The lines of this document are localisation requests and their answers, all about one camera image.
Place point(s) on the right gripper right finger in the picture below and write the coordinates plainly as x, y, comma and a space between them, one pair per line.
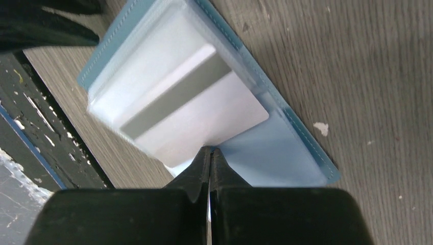
243, 214

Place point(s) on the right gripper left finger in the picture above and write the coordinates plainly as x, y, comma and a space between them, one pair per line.
174, 214

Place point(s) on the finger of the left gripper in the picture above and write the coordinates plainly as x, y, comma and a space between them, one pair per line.
27, 24

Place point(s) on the black and white card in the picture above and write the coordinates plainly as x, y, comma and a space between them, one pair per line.
202, 102

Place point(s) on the blue leather card holder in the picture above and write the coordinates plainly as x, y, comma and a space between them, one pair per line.
150, 39

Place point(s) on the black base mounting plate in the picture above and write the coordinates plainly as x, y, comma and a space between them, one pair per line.
37, 134

